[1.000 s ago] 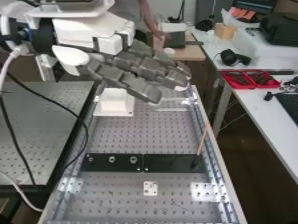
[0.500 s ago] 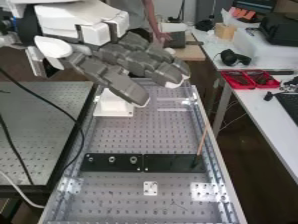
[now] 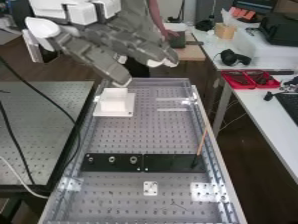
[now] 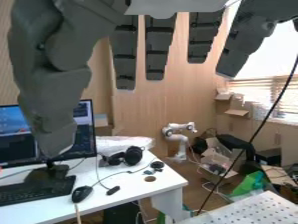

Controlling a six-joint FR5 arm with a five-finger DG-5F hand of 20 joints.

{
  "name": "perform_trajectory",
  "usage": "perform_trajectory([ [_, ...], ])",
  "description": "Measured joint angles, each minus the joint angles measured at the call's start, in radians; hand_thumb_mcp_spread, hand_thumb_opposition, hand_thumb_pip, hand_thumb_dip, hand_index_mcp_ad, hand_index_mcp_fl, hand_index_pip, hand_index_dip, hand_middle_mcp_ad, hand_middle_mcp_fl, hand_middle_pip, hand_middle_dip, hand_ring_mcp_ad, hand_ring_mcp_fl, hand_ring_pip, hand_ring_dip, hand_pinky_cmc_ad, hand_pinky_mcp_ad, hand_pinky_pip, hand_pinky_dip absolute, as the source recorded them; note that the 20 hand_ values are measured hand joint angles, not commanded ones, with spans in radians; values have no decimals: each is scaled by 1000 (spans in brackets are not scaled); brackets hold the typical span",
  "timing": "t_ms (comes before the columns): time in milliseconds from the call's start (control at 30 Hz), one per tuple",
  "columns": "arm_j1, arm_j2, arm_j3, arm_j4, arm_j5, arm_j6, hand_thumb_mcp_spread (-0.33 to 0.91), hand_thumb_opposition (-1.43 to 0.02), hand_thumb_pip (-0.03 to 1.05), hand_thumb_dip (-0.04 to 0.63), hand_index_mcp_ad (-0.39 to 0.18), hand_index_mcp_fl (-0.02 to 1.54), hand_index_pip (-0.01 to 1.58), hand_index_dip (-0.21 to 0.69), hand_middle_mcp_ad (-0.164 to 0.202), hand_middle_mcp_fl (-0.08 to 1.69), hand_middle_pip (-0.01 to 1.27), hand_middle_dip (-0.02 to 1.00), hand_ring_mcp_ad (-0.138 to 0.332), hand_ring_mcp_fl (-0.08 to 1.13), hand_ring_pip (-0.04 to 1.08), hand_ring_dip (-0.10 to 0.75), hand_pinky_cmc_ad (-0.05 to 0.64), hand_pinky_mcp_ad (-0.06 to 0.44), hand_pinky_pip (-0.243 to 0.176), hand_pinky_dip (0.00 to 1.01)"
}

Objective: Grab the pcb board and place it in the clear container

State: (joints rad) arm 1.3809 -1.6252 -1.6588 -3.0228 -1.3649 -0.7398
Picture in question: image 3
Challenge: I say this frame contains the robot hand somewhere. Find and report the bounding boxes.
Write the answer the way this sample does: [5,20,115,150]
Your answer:
[21,0,180,88]

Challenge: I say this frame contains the person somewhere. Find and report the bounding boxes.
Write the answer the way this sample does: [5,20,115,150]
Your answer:
[119,0,180,79]

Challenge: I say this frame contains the small white box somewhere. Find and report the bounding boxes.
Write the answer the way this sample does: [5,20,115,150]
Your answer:
[91,87,137,118]

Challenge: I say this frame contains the dark green box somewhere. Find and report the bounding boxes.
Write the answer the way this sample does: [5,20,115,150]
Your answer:
[164,30,190,49]

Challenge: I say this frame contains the wooden table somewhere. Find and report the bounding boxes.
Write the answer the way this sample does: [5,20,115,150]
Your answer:
[170,31,207,62]

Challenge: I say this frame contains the small cardboard box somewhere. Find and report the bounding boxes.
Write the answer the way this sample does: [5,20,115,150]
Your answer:
[214,22,238,41]

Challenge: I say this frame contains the black headphones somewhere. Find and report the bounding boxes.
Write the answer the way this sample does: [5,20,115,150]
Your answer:
[219,48,252,67]

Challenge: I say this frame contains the red tray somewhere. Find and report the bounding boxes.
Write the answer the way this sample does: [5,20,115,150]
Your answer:
[244,68,282,90]
[219,69,258,90]

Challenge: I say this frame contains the thin stick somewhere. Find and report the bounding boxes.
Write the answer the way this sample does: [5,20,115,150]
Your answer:
[192,123,211,168]

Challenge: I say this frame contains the white desk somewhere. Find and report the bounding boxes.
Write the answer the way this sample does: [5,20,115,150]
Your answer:
[211,74,298,185]
[190,25,298,73]

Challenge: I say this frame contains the black plate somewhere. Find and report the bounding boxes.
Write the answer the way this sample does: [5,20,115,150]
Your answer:
[79,152,207,174]

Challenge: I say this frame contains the black case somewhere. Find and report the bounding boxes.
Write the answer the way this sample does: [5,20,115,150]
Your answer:
[258,12,298,47]

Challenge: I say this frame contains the black keyboard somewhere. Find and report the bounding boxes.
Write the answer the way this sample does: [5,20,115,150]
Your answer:
[272,92,298,127]

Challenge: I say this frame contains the clear box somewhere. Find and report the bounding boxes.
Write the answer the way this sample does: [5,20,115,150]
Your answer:
[38,77,247,224]

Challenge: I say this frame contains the black cable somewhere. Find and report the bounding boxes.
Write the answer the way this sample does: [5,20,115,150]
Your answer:
[0,99,37,188]
[0,56,82,174]

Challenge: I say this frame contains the white cable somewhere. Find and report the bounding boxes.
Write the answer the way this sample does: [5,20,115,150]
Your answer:
[0,155,50,200]

